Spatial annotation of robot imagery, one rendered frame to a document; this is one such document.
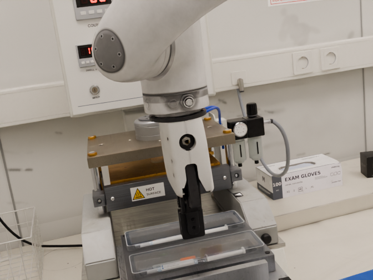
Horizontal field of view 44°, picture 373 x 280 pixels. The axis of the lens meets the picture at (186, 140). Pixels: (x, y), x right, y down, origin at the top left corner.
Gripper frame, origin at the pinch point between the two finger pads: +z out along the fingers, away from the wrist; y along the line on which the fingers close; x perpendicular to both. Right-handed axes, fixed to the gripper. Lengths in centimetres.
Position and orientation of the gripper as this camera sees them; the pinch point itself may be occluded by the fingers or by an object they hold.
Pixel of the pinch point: (191, 222)
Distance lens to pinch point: 64.2
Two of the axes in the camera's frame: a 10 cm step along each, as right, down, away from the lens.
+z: 1.2, 9.7, 2.3
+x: -9.7, 1.6, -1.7
